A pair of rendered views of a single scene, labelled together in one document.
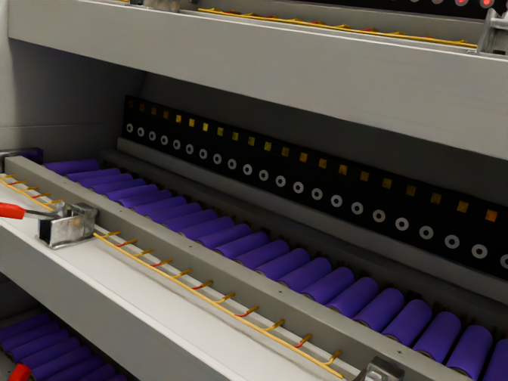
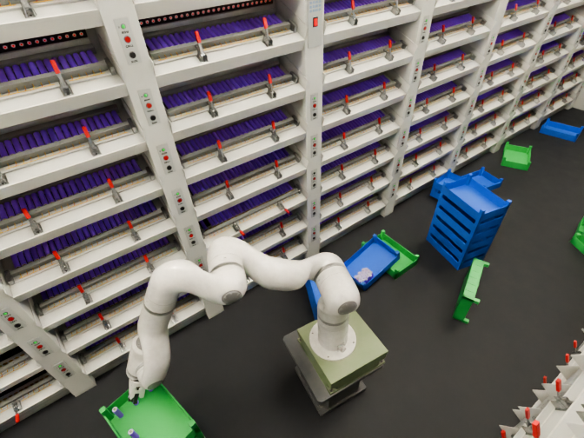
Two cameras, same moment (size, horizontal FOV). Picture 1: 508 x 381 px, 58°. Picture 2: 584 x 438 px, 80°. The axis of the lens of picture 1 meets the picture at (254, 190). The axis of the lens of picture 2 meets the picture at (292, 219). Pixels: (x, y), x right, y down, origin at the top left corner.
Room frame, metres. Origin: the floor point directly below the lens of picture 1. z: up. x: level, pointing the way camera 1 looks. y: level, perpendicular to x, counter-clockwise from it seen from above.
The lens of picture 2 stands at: (-0.40, 1.17, 1.69)
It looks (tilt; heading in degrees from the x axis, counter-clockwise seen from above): 42 degrees down; 295
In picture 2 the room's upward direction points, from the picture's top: 3 degrees counter-clockwise
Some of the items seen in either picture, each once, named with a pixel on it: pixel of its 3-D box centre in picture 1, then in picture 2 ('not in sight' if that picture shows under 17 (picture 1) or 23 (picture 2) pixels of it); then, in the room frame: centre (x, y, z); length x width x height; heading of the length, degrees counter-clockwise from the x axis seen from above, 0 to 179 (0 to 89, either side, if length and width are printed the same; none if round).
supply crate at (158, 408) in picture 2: not in sight; (149, 420); (0.28, 0.97, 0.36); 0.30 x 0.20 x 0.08; 162
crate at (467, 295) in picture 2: not in sight; (470, 290); (-0.81, -0.26, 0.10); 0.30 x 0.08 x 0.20; 81
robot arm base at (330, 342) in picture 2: not in sight; (333, 326); (-0.22, 0.44, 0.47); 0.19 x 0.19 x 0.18
